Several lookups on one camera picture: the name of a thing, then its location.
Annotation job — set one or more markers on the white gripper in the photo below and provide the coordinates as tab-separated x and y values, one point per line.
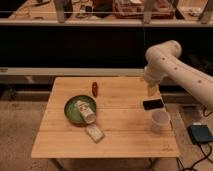
152	82

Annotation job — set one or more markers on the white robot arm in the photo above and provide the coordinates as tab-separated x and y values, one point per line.
163	59

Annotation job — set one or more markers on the black smartphone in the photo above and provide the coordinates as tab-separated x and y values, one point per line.
153	104

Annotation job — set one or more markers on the white cup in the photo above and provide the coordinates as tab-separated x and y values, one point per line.
159	121

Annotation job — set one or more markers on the wooden table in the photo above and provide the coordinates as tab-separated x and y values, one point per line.
119	115

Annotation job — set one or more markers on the red chili pepper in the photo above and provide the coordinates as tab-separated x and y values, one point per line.
95	89

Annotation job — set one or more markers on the dark blue box device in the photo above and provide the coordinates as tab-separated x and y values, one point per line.
200	134

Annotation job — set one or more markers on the green plate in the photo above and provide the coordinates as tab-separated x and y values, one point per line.
72	113

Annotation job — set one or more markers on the long shelf bench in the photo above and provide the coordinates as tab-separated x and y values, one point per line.
100	37

